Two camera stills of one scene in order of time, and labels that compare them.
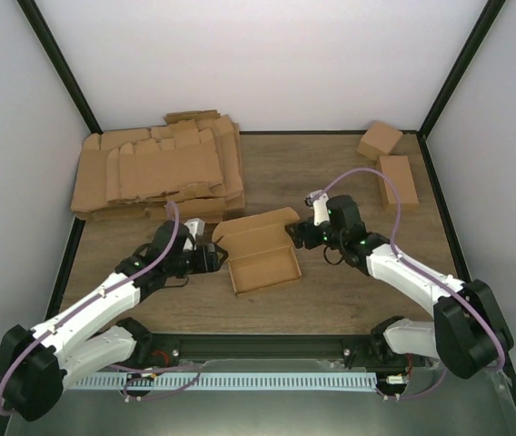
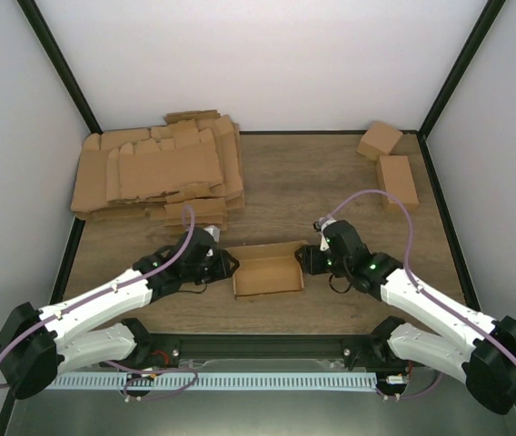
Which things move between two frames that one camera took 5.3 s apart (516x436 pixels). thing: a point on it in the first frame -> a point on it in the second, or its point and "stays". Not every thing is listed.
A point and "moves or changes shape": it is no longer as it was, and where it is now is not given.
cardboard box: [258, 249] moves or changes shape
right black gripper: [302, 228] -> [311, 263]
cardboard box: [379, 140] stays
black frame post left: [46, 39] stays
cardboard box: [398, 169] stays
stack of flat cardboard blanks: [194, 160] stays
